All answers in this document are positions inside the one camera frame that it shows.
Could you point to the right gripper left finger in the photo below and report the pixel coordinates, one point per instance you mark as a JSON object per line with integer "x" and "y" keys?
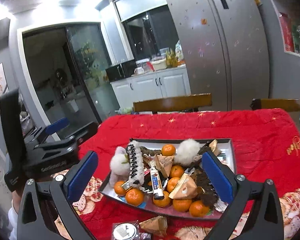
{"x": 43, "y": 202}

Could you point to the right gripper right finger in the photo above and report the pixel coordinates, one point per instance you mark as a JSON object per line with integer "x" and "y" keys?
{"x": 265, "y": 219}

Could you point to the kraft triangular snack packet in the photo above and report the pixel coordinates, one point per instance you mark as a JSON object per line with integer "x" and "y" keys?
{"x": 186, "y": 188}
{"x": 156, "y": 225}

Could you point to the beige fluffy pompom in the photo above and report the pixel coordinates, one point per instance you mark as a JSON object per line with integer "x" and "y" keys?
{"x": 186, "y": 152}

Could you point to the white blue lighter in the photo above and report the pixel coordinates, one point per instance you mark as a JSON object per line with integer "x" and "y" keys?
{"x": 158, "y": 192}

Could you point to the person's left hand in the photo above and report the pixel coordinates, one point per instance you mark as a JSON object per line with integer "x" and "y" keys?
{"x": 16, "y": 199}

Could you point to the white fluffy plush toy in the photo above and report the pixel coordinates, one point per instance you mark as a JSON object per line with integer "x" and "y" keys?
{"x": 119, "y": 166}

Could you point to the red bear-print quilt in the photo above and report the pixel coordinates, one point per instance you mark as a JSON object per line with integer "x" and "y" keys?
{"x": 266, "y": 145}

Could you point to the clear packet with disc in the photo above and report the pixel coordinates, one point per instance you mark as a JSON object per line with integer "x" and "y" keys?
{"x": 129, "y": 231}

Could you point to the black microwave oven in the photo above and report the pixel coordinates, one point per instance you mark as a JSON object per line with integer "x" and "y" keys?
{"x": 121, "y": 71}

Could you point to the white kitchen cabinet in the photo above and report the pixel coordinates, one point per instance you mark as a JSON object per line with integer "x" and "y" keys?
{"x": 164, "y": 83}

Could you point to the silver double-door refrigerator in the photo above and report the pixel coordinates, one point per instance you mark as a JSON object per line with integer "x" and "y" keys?
{"x": 225, "y": 50}

